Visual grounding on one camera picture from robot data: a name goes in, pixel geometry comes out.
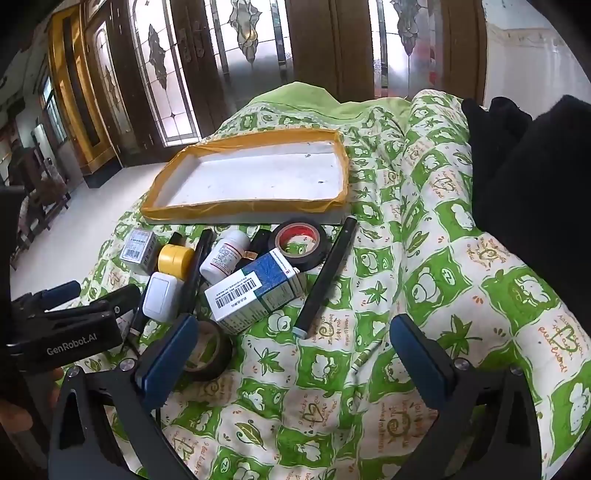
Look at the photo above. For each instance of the black lipstick tube gold band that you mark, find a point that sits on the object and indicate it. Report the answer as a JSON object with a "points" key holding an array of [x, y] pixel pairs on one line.
{"points": [[259, 242]]}

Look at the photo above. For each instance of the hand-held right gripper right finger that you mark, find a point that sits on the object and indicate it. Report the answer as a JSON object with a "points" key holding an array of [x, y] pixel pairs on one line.
{"points": [[418, 364]]}

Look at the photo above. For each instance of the white medicine bottle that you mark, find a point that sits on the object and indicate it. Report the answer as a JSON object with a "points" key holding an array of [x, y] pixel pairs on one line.
{"points": [[224, 258]]}

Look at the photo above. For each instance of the white square plastic case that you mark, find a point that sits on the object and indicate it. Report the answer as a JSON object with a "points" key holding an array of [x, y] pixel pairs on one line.
{"points": [[159, 295]]}

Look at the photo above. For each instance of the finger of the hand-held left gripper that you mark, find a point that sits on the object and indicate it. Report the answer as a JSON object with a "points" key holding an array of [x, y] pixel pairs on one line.
{"points": [[115, 300], [62, 290]]}

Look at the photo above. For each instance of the black marker white lettering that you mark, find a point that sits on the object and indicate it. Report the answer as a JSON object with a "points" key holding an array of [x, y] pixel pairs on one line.
{"points": [[197, 267]]}

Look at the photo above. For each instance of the long black marker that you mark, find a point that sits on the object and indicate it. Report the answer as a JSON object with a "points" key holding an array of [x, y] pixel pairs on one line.
{"points": [[325, 277]]}

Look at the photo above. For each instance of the wooden stained glass door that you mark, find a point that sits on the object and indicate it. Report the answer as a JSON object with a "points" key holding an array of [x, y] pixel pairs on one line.
{"points": [[161, 69], [249, 46], [406, 46]]}

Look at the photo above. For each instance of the yellow round jar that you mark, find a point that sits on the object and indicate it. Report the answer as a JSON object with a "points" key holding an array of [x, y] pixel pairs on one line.
{"points": [[175, 261]]}

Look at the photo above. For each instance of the black marker yellow tip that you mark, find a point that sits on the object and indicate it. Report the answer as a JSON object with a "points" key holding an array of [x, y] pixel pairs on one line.
{"points": [[135, 318]]}

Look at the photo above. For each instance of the dark wooden chair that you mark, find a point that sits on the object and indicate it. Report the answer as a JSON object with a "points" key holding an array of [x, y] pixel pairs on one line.
{"points": [[39, 194]]}

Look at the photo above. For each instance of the black tape roll red core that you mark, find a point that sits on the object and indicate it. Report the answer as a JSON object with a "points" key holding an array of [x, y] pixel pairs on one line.
{"points": [[318, 254]]}

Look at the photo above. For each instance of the blue white medicine box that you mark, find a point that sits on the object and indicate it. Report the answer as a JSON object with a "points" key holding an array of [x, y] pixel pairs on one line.
{"points": [[249, 295]]}

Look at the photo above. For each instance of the green printed blanket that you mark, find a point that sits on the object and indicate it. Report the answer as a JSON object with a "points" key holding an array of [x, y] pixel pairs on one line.
{"points": [[415, 258]]}

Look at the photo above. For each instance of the dark cloth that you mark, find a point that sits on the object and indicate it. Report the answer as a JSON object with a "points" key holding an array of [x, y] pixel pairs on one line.
{"points": [[531, 184]]}

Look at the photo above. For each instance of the small white barcode box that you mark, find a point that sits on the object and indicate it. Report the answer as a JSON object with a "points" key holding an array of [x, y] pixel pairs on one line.
{"points": [[138, 247]]}

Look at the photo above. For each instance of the yellow wooden door frame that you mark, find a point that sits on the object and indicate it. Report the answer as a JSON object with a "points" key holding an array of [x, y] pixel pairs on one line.
{"points": [[78, 92]]}

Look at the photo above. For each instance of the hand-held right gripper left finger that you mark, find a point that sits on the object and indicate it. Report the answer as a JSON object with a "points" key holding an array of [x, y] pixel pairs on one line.
{"points": [[173, 355]]}

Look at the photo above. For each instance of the white foam tray yellow tape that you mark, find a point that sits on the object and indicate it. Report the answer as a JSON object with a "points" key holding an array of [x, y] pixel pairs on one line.
{"points": [[258, 175]]}

